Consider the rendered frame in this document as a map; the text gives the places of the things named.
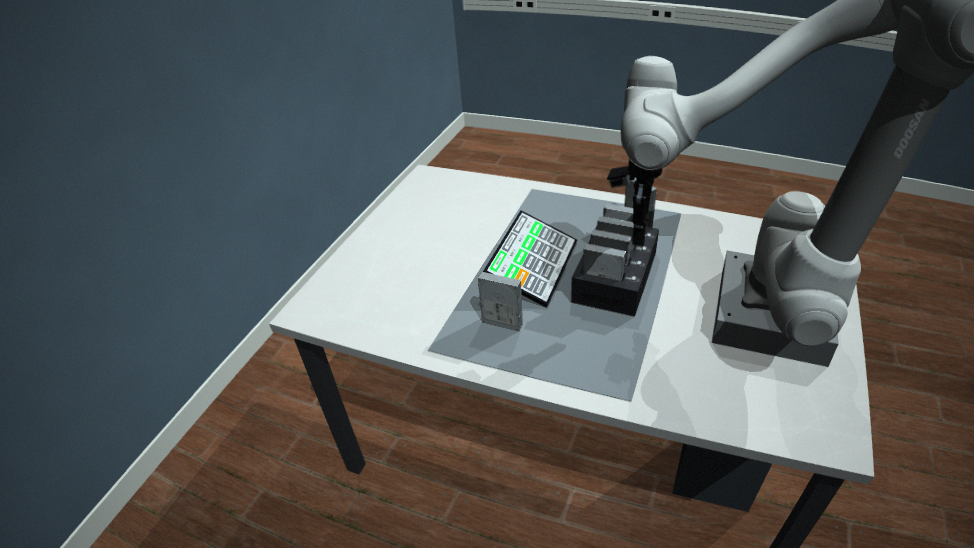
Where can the black status display screen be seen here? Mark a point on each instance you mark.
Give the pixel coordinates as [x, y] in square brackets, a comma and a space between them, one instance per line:
[535, 253]

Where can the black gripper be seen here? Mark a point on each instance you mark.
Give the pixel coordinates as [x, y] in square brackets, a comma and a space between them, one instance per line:
[641, 200]

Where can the grey flat mat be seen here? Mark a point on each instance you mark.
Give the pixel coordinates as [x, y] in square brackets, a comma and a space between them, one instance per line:
[569, 344]

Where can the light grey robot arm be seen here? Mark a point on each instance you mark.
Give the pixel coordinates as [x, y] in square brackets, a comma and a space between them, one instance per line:
[810, 284]

